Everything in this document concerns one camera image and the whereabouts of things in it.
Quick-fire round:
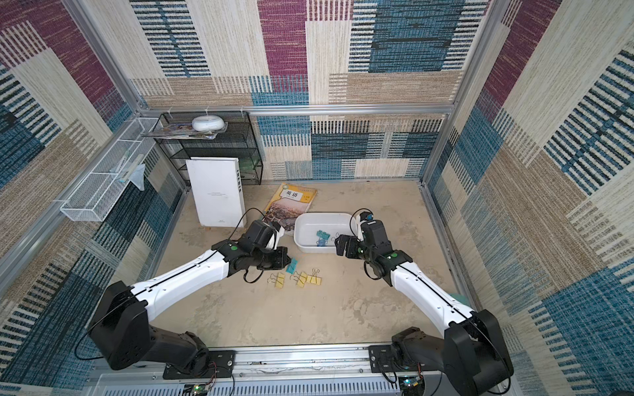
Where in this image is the black wire mesh shelf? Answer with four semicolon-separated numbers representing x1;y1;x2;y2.
154;112;264;186

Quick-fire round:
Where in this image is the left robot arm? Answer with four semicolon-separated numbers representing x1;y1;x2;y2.
88;240;292;376

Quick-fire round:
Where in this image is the white wire wall basket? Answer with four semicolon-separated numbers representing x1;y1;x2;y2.
60;117;158;222

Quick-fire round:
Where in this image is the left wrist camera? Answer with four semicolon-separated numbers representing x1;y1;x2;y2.
239;220;285;252

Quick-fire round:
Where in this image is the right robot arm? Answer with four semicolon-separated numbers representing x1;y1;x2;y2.
335;235;513;395

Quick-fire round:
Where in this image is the teal binder clip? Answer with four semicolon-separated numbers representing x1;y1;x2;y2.
286;258;298;275
316;230;330;240

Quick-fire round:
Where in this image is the white round device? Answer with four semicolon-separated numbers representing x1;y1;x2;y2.
192;115;226;133

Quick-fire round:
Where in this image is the yellow binder clip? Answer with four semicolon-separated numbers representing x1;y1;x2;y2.
291;272;308;288
267;272;286;289
308;268;322;285

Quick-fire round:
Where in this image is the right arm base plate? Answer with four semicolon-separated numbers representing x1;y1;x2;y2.
368;344;442;374

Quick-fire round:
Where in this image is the white plastic storage box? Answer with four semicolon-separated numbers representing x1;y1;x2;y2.
293;212;356;254

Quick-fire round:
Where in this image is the English textbook with city photo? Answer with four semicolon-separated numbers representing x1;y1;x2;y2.
264;183;318;234

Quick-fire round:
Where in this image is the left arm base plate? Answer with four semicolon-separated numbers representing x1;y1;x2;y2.
163;350;237;380

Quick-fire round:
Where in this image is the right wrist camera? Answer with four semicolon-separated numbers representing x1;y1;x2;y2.
360;211;392;255

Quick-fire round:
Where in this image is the magazine on shelf top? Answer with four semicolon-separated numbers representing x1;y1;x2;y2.
141;124;229;140

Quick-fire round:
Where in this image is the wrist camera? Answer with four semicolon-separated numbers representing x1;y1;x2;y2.
360;211;392;255
239;220;285;252

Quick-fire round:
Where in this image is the white upright book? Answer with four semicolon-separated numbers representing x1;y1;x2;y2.
186;157;246;228

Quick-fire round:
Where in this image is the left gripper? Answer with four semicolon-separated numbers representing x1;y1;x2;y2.
251;245;294;269

